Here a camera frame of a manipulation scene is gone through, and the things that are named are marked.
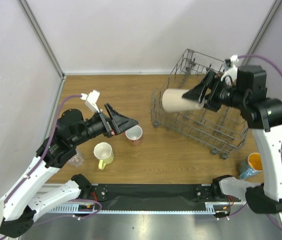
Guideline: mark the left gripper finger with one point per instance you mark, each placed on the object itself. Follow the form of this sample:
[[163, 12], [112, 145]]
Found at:
[[110, 111], [121, 123]]

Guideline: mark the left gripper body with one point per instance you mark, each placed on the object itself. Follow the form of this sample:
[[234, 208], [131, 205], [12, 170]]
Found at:
[[108, 126]]

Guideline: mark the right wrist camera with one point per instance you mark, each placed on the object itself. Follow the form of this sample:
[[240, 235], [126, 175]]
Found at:
[[230, 66]]

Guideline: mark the yellow mug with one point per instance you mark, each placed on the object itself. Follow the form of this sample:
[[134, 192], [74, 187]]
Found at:
[[104, 153]]

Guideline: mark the aluminium frame post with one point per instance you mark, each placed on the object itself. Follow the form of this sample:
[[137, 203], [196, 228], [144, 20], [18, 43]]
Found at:
[[274, 9], [30, 16]]

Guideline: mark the beige plastic cup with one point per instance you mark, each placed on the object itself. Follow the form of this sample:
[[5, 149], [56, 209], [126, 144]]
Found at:
[[172, 101]]

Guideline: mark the blue mug orange inside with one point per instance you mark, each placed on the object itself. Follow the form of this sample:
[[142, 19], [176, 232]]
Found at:
[[251, 166]]

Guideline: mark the grey cable duct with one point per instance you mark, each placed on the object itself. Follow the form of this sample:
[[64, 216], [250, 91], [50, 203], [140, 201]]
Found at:
[[157, 207]]

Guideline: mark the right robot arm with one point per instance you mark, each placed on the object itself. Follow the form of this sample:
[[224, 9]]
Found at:
[[244, 88]]

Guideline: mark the pink patterned mug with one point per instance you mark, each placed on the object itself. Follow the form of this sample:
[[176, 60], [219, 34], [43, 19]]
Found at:
[[134, 135]]

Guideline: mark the right aluminium frame post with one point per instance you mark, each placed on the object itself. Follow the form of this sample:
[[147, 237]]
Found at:
[[274, 9]]

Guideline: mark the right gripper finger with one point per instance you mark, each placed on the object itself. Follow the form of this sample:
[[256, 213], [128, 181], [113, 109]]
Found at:
[[208, 81], [197, 94]]

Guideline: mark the clear plastic cup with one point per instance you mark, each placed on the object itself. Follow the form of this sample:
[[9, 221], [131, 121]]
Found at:
[[77, 160]]

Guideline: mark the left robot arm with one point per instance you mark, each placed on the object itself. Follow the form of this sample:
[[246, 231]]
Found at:
[[20, 208]]

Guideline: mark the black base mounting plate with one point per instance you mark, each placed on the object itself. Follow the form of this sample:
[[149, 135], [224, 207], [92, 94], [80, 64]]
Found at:
[[196, 192]]

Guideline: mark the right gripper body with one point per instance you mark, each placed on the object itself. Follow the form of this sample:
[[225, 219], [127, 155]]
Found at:
[[210, 90]]

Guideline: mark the left aluminium frame post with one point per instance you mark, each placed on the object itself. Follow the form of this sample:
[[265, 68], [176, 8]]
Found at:
[[30, 16]]

